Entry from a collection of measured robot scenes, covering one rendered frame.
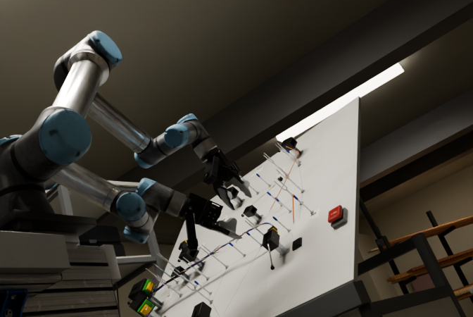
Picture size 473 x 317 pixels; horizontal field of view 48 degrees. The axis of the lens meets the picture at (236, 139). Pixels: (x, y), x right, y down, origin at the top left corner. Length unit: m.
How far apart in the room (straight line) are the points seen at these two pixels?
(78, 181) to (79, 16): 1.49
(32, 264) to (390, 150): 5.25
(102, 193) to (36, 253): 0.54
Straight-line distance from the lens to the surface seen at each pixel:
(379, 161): 6.05
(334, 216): 1.75
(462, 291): 7.32
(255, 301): 1.86
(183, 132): 1.75
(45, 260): 1.07
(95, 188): 1.57
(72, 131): 1.26
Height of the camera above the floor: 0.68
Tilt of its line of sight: 25 degrees up
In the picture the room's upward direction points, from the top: 21 degrees counter-clockwise
